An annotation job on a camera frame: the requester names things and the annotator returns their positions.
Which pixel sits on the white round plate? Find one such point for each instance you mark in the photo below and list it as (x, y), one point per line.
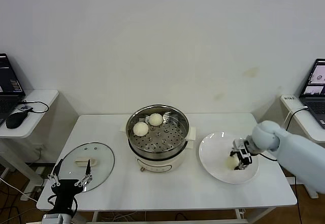
(210, 163)

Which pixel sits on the steel steamer basket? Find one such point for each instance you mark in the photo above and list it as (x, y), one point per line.
(165, 140)

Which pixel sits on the black laptop dark screen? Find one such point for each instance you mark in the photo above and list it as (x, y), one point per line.
(7, 102)

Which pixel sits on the grey laptop pink windows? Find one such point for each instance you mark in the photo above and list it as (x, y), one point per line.
(314, 107)

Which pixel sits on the black computer mouse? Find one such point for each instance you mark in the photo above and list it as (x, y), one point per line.
(15, 119)

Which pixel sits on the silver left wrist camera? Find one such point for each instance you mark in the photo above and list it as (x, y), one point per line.
(52, 219)

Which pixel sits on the white table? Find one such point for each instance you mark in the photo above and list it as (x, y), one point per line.
(177, 191)

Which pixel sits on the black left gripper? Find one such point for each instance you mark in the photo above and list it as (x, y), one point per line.
(66, 193)

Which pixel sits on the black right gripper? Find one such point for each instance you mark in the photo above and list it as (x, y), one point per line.
(241, 146)

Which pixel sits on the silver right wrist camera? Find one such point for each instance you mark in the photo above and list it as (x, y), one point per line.
(245, 154)

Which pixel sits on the small black usb hub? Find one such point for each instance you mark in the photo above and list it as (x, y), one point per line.
(25, 108)

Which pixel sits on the white steamed baozi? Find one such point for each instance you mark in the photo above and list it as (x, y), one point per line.
(231, 163)
(140, 128)
(155, 119)

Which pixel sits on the white side desk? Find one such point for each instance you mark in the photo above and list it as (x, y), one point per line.
(38, 112)
(304, 127)

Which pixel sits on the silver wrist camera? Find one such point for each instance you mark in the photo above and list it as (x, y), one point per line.
(52, 219)
(245, 154)

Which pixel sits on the white power strip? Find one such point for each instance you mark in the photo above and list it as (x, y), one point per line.
(41, 171)

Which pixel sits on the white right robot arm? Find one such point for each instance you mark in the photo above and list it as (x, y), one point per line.
(299, 153)

